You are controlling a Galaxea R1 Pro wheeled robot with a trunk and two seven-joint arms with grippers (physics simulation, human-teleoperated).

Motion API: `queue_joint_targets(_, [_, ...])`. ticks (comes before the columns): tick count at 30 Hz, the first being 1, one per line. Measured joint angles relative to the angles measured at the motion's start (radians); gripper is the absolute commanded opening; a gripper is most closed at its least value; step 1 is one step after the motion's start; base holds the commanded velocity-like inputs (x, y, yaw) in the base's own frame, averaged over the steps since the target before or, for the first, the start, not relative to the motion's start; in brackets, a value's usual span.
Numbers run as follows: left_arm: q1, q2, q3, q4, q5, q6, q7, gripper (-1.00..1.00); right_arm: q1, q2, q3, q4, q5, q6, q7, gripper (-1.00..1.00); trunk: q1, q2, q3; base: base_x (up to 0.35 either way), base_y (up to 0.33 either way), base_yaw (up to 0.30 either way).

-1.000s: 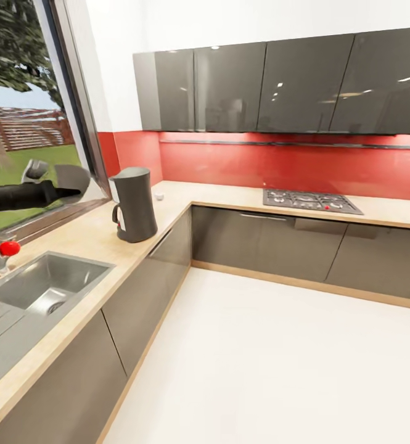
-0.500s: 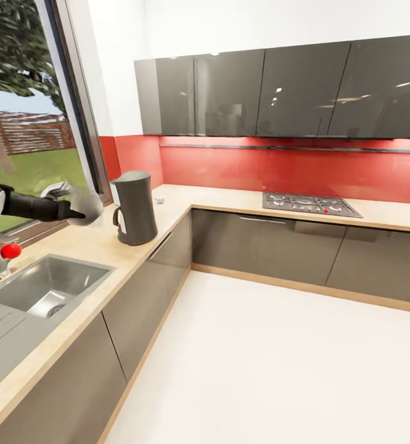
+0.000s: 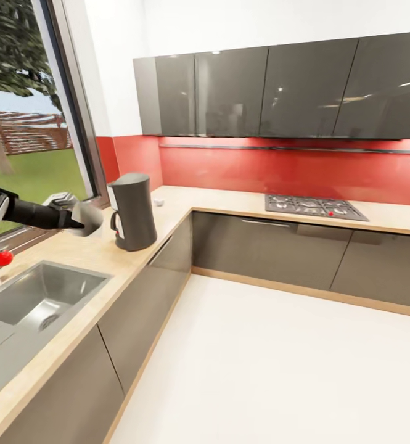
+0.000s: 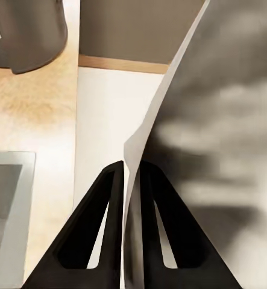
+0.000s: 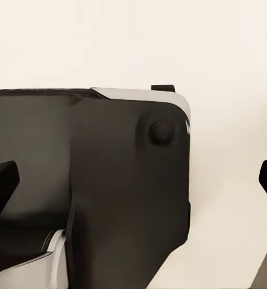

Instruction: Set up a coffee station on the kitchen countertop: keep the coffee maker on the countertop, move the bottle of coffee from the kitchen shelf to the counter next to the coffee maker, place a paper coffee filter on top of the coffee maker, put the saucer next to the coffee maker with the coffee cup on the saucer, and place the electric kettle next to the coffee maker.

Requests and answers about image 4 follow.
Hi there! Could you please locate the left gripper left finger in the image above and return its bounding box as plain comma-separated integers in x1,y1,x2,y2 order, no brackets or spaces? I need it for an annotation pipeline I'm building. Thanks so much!
21,160,125,289

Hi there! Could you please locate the paper coffee filter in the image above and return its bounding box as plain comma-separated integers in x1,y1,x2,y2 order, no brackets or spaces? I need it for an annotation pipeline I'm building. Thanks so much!
122,0,267,289

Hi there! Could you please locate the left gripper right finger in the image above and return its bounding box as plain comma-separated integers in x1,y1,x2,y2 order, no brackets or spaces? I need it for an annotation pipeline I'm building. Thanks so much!
140,160,242,289

